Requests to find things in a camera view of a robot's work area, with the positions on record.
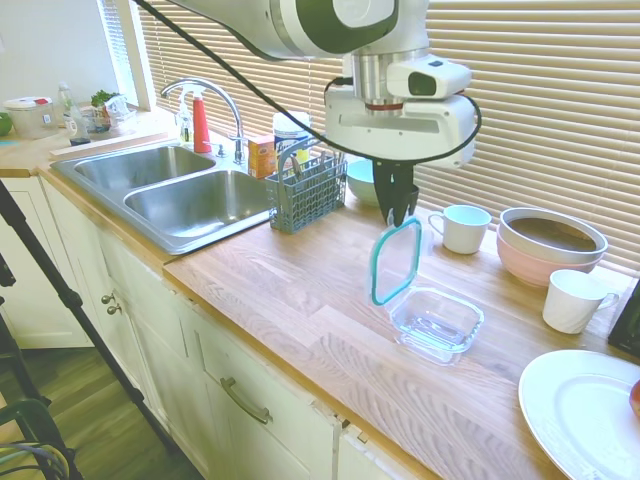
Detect clear lid with teal seal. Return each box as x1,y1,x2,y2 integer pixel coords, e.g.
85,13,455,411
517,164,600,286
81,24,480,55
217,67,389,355
368,214,434,312

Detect round plastic storage tub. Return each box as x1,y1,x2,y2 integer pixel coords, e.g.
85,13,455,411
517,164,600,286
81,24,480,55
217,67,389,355
3,96,55,140

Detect white kitchen cabinet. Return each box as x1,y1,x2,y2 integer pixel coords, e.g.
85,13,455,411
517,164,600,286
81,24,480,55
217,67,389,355
0,172,416,480

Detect teal bowl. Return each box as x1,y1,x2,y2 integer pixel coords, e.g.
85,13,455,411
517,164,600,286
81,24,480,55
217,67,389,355
346,159,382,207

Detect chrome curved faucet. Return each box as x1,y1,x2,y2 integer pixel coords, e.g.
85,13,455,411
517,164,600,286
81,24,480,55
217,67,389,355
160,78,246,165

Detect grey plastic cutlery basket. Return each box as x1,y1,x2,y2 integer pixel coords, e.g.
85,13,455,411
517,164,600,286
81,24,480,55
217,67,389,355
264,134,349,235

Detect metal drawer handle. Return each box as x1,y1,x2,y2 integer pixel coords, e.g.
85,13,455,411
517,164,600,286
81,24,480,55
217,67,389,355
220,376,274,426

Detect red cone spray bottle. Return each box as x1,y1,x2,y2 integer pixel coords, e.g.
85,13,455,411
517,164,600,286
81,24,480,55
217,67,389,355
192,96,213,154

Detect white wipes canister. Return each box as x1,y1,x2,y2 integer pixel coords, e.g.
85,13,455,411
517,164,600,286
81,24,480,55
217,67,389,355
272,111,314,174

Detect orange baking soda box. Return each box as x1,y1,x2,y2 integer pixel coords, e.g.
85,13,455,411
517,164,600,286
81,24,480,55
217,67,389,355
248,138,277,180

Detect white mug with teal inside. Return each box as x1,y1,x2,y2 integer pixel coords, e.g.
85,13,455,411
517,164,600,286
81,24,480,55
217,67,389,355
427,204,493,255

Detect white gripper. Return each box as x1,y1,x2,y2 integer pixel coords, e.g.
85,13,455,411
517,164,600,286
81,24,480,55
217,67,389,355
323,92,477,228

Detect green metal frame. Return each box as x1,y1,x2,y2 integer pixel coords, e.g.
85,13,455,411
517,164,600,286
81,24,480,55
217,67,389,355
0,397,76,480

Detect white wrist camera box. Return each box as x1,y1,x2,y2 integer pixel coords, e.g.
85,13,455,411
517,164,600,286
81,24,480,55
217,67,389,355
387,57,474,101

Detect clear glass food container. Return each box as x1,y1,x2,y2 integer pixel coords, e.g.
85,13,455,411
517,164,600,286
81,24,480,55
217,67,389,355
389,285,486,367

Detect stainless steel double sink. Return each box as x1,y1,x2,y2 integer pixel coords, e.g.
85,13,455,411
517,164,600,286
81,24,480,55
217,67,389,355
49,144,274,256

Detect large white plate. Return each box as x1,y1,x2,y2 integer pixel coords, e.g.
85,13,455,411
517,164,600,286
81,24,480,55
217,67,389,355
518,349,640,480

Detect clear soap bottle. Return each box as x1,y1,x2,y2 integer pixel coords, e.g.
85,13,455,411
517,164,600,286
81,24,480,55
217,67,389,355
176,83,196,147

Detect green leafy herbs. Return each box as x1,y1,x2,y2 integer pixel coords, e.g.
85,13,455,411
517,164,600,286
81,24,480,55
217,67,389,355
90,89,121,109

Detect pink bowl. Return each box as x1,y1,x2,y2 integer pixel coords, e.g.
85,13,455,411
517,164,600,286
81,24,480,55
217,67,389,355
496,227,606,288

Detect black camera tripod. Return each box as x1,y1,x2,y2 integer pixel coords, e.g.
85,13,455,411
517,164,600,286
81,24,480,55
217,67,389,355
0,179,176,480

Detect wide beige window blind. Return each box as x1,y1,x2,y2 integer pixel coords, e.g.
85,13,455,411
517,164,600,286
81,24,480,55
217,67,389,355
364,0,640,274

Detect bottle with dark liquid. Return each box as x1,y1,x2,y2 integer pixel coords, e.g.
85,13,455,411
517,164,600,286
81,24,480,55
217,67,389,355
57,82,91,147

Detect grey bowl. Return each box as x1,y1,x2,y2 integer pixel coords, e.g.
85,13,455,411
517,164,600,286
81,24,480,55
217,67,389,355
498,207,610,265

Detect plain white mug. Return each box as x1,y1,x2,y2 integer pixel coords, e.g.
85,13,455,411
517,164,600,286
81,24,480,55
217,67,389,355
542,269,620,335

